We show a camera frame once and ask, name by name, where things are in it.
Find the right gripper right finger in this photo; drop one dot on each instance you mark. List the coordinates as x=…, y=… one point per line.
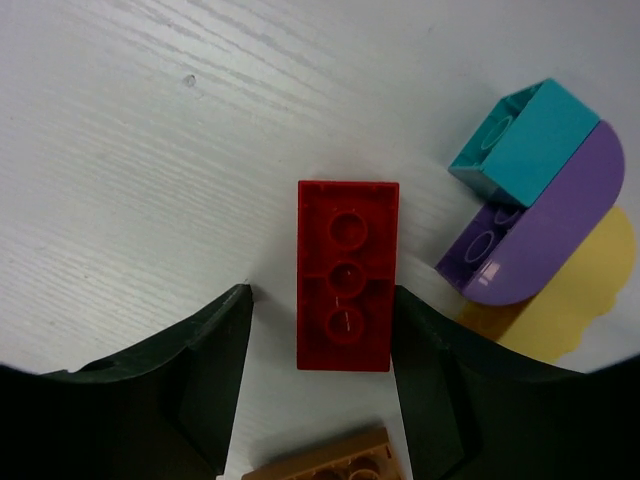
x=473, y=409

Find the long red lego brick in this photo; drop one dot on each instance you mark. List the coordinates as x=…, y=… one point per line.
x=346, y=274

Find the yellow rounded lego brick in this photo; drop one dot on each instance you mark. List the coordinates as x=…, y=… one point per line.
x=551, y=324

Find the purple rounded lego brick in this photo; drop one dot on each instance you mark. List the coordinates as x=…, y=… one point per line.
x=507, y=254

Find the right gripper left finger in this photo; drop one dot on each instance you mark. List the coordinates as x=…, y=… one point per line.
x=160, y=409

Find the brown lego plate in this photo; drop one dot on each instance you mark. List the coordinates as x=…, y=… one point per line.
x=367, y=455

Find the teal lego brick on stack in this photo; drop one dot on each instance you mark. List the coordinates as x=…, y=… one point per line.
x=523, y=143

